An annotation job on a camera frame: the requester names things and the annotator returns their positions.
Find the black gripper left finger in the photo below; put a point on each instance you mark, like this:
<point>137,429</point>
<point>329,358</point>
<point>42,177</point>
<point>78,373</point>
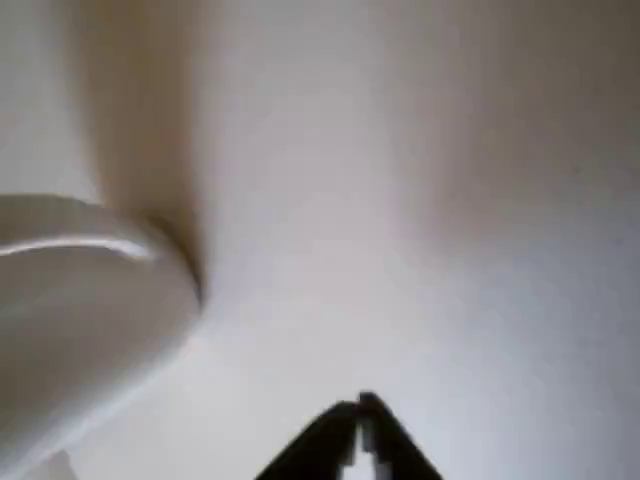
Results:
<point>312,445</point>

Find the white ceramic mug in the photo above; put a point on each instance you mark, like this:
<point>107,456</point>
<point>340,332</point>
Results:
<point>85,325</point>

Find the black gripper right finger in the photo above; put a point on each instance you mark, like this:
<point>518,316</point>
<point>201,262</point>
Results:
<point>395,445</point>

